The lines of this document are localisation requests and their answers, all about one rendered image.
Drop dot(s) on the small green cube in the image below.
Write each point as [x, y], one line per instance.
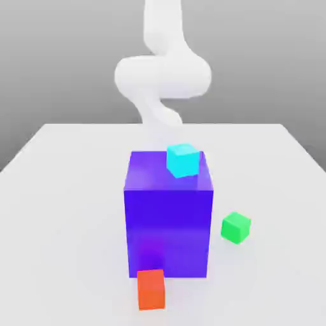
[234, 228]

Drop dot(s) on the small cyan cube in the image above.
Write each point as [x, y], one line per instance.
[182, 161]

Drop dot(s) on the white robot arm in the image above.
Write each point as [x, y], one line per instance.
[163, 76]

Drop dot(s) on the small orange-red cube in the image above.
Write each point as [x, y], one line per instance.
[151, 290]

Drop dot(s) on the large purple box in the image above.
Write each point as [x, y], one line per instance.
[168, 224]

